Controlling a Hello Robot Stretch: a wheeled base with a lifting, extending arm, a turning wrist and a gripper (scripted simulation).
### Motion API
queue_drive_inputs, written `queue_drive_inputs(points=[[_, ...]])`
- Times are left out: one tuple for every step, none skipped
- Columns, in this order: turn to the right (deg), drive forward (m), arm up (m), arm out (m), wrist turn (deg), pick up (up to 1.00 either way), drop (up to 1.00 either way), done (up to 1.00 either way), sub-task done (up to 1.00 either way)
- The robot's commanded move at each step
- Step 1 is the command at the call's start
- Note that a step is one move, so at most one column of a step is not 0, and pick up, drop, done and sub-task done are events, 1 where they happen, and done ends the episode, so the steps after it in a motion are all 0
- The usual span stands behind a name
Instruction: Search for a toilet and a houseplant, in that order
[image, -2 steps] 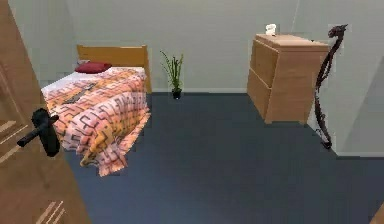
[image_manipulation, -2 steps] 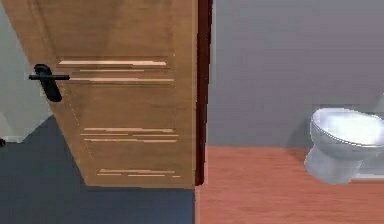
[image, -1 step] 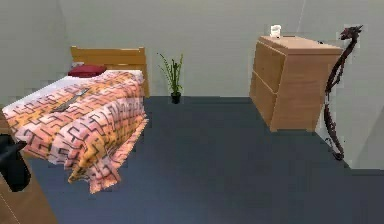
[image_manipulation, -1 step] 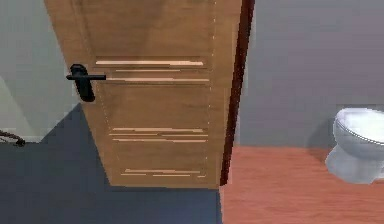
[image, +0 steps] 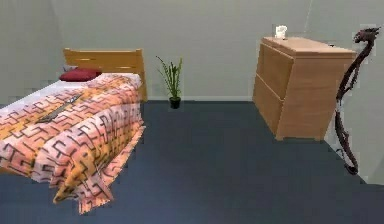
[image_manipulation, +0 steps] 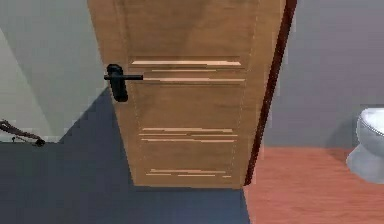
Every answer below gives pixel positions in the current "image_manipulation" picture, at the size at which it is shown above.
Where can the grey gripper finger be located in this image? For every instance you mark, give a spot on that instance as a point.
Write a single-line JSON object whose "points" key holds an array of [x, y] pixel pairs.
{"points": [[20, 132]]}

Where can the white toilet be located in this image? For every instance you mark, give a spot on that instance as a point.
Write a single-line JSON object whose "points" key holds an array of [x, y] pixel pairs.
{"points": [[370, 143]]}

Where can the brown wooden room door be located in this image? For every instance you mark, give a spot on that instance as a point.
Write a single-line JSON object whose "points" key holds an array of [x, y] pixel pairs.
{"points": [[193, 106]]}

